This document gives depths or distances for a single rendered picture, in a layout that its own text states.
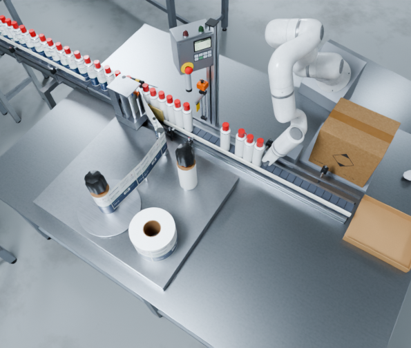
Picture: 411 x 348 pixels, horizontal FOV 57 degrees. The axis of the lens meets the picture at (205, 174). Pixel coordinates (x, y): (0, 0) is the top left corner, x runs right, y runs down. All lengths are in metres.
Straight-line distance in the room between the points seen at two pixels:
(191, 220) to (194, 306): 0.39
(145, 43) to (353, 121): 1.48
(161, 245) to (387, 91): 1.65
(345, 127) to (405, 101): 0.72
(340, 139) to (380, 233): 0.49
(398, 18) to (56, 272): 3.98
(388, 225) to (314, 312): 0.57
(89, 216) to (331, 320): 1.18
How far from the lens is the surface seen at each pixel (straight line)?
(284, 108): 1.54
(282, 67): 1.44
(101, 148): 2.10
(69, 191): 2.01
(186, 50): 1.70
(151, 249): 1.61
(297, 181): 1.94
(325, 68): 1.86
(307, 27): 1.50
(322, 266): 1.83
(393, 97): 2.52
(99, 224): 1.86
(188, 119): 1.99
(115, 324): 2.63
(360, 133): 1.88
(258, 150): 1.82
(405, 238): 2.02
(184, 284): 1.75
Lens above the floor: 2.52
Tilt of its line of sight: 59 degrees down
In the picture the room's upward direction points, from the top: 3 degrees counter-clockwise
